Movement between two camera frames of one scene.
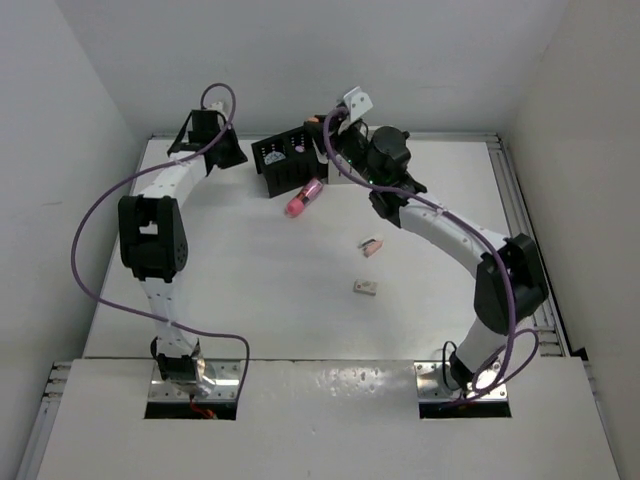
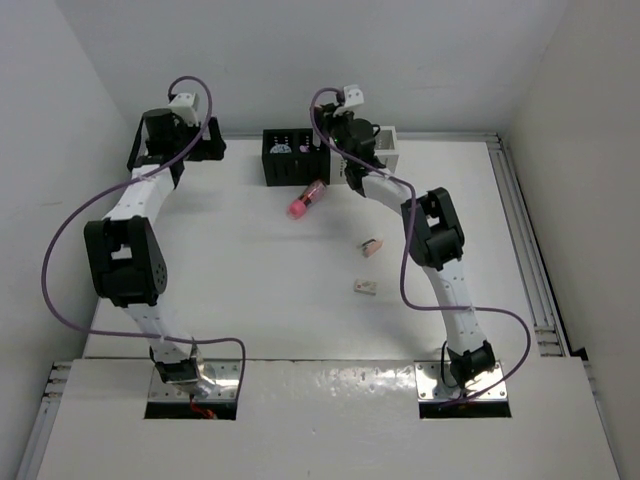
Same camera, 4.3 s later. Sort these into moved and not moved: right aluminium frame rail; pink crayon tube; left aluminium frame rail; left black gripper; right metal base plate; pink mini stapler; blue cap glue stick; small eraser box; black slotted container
Moved: left black gripper; blue cap glue stick; black slotted container
Not moved: pink crayon tube; left aluminium frame rail; pink mini stapler; right aluminium frame rail; small eraser box; right metal base plate
